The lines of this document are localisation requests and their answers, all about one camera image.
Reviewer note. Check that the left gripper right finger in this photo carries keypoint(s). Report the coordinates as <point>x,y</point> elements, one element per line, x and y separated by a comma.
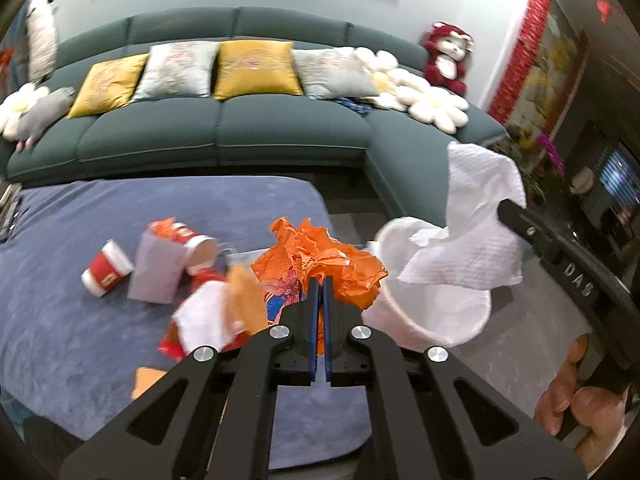
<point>343,362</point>

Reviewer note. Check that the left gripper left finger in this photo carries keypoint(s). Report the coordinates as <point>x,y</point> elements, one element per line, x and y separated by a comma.
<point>298,362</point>

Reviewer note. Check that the orange plastic bag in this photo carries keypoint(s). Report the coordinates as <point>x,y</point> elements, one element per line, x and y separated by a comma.
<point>309,252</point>

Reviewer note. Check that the white paper towel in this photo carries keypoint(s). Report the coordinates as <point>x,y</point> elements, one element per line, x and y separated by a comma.
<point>478,251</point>
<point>200,319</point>

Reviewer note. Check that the orange foam sheet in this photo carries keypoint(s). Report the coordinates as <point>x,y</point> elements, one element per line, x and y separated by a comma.
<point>145,378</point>
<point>244,308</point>

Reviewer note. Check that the red white paper cup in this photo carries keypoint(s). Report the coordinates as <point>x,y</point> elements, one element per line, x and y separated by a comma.
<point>201,250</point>
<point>109,267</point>

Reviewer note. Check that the white lined trash bin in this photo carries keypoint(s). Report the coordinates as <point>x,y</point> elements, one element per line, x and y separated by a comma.
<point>418,316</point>

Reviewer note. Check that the right human hand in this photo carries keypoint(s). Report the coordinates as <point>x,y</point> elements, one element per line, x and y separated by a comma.
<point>599,410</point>

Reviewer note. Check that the red mesh foam wrapper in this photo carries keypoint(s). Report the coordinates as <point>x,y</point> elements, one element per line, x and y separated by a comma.
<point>170,345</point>

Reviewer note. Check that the television screen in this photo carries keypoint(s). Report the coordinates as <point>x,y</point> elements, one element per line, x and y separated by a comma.
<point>619,175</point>

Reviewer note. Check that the potted pink orchid plant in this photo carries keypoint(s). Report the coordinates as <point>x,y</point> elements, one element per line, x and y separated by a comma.
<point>536,156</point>

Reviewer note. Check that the orange wrapper in box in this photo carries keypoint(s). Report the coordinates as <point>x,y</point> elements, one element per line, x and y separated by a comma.
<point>163,228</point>

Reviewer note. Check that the blue grey table cloth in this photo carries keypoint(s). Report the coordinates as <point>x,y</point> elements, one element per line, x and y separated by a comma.
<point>68,358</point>

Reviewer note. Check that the dark green sectional sofa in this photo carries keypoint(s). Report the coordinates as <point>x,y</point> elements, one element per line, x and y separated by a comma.
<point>405,161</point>

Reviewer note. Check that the right grey embroidered cushion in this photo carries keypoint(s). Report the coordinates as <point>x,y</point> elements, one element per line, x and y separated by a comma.
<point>327,74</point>

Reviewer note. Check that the grey embroidered cushion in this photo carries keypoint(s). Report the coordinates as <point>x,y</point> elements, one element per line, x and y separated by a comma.
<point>327,74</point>
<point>178,69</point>

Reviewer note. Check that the white flower cushion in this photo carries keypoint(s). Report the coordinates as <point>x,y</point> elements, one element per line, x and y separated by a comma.
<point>378,65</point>
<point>412,94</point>
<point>16,105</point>

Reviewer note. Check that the middle yellow cushion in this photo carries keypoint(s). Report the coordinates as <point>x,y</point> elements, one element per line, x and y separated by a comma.
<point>248,67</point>

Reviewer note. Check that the yellow cushion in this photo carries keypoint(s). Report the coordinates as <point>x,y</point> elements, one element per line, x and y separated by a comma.
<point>248,67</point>
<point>108,85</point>

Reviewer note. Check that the left grey embroidered cushion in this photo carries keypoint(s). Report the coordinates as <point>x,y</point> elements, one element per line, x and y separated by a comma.
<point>178,69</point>

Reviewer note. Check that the red white plush monkey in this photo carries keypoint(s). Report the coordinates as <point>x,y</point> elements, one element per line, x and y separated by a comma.
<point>449,49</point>

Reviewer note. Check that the left yellow cushion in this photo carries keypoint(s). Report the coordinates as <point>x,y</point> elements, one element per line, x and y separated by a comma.
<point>108,85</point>

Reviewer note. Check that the grey plush toy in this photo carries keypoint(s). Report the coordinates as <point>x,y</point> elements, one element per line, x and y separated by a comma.
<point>44,113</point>

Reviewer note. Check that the left white flower cushion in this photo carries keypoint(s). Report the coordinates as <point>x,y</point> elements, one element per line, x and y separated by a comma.
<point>16,105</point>

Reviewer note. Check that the red framed wall painting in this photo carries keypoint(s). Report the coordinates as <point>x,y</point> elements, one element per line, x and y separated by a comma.
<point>541,74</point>

